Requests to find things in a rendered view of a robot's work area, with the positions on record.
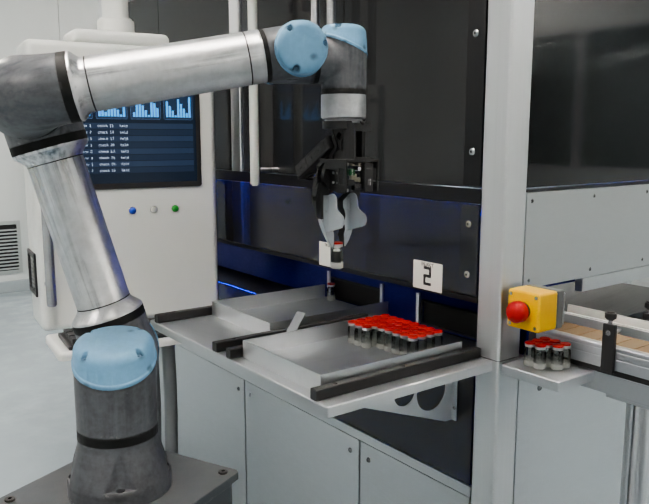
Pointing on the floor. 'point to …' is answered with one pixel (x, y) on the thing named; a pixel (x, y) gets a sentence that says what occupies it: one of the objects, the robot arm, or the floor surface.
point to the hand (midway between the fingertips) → (335, 238)
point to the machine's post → (501, 242)
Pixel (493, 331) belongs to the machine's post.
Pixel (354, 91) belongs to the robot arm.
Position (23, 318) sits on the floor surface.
